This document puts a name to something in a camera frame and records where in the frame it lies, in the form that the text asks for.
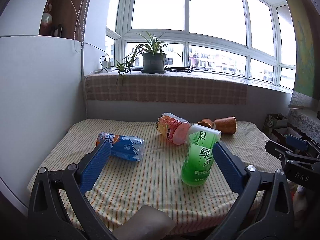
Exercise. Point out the white power strip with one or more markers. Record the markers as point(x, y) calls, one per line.
point(105, 70)

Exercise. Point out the white lace cloth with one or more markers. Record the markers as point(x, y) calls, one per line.
point(306, 121)

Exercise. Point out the striped tablecloth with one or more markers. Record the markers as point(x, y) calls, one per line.
point(150, 182)

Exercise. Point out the yellow green wall hanging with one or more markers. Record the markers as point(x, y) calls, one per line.
point(302, 42)

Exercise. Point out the checked windowsill cloth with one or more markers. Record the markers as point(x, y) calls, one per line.
point(175, 90)

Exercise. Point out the wooden shelf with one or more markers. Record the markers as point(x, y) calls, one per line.
point(70, 10)

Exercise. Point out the brown paper cup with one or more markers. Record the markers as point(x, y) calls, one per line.
point(226, 125)
point(205, 123)

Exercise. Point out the cardboard box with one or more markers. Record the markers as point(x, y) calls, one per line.
point(276, 122)

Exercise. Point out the white window frame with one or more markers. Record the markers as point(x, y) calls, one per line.
point(186, 36)

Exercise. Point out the small dark picture frame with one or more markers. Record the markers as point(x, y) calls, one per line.
point(57, 30)

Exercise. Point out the green tea bottle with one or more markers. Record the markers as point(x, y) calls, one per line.
point(197, 163)

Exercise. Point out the brown chair cushion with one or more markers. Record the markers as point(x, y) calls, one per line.
point(147, 220)

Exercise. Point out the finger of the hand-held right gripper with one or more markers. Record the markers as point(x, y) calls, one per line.
point(297, 142)
point(276, 148)

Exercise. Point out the white cabinet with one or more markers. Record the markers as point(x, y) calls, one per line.
point(40, 105)

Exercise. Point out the orange juice bottle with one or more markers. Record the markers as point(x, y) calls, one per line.
point(172, 128)

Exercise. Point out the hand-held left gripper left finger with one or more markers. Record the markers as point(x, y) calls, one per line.
point(96, 166)

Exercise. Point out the potted spider plant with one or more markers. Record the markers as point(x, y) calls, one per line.
point(153, 61)

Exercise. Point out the ceramic vase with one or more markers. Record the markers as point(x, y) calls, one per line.
point(46, 22)

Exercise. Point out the white charger plug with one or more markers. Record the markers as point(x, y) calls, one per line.
point(107, 62)

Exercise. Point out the blue Pepsi bottle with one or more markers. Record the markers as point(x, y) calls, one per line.
point(127, 147)

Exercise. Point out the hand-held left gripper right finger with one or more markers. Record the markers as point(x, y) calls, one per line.
point(227, 166)

